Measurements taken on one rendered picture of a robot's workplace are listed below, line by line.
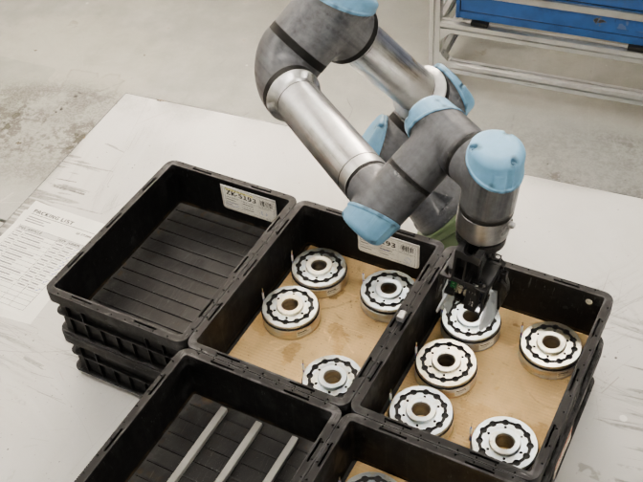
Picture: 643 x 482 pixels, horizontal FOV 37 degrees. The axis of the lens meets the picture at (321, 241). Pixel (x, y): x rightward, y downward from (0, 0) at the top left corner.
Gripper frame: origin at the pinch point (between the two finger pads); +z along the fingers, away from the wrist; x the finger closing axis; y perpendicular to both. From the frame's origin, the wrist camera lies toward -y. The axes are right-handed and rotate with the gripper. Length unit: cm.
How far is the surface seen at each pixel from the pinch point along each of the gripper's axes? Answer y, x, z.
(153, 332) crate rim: 21, -46, 11
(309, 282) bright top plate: -5.9, -31.4, 17.0
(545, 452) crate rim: 14.6, 18.7, 5.3
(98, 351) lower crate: 21, -60, 25
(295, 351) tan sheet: 7.2, -27.0, 19.7
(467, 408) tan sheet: 5.4, 4.3, 16.7
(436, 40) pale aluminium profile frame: -183, -76, 86
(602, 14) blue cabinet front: -190, -23, 61
